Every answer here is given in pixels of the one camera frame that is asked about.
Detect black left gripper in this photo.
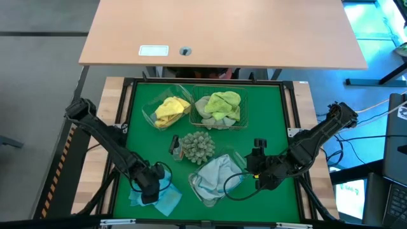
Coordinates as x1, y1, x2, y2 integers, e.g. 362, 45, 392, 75
132, 160, 166, 205

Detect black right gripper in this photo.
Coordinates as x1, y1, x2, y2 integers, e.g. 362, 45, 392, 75
244, 138, 296, 191

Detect turquoise blue microfiber towel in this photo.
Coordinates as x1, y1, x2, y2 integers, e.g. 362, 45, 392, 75
128, 170, 183, 218

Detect pale blue microfiber towel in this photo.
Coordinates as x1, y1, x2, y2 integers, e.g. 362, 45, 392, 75
193, 154, 244, 202

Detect lime green microfiber towel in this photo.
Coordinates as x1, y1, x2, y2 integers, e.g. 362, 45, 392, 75
203, 90, 242, 121

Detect cream green-edged microfiber towel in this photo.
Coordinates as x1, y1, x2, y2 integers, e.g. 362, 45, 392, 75
194, 95, 238, 130

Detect yellow microfiber towel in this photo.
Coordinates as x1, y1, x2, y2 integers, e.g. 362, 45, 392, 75
154, 95, 192, 129

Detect clear plastic bin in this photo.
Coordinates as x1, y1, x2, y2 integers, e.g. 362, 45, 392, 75
141, 83, 193, 131
188, 148, 248, 208

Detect small clear bottle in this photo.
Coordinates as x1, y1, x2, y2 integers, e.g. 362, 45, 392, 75
168, 134, 186, 162

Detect artificial green succulent plant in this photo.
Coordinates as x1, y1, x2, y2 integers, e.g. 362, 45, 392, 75
180, 130, 216, 166

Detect black beam orange stripes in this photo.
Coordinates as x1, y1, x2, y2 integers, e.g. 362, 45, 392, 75
32, 123, 93, 220

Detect white lit monitor screen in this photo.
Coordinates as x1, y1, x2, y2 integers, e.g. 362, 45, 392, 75
333, 177, 368, 221

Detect black diagonal strut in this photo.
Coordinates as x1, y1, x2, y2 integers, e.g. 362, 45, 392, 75
329, 158, 385, 186

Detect dark blue bag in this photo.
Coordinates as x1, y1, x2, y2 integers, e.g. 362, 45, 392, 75
165, 66, 238, 80

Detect grey laptop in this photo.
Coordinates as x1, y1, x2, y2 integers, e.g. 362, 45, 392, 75
381, 92, 407, 229

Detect light wooden desk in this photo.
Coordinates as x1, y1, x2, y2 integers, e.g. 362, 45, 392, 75
78, 0, 369, 71

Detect black desk leg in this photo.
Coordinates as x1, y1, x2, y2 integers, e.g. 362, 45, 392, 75
345, 62, 407, 87

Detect white rectangular desk plate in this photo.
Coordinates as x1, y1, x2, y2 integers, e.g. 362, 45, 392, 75
138, 45, 170, 57

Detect grey chair leg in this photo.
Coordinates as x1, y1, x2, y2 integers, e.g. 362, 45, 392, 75
0, 135, 25, 149

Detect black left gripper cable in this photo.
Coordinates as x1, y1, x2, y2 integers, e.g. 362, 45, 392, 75
128, 161, 174, 193

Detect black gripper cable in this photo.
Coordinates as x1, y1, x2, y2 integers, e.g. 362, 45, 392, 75
223, 171, 257, 202
128, 161, 174, 193

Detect silver frame bracket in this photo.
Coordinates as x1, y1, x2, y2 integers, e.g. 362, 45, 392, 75
275, 222, 314, 229
99, 218, 137, 227

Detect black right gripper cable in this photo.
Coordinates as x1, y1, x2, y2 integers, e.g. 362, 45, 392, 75
223, 171, 257, 202

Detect copper wire basket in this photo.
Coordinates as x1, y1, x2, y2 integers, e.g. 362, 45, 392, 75
188, 84, 250, 132

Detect black table frame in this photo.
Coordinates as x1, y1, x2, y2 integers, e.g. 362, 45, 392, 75
95, 75, 321, 229

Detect thin black cable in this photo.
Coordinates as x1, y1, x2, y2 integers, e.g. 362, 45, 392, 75
336, 134, 407, 142

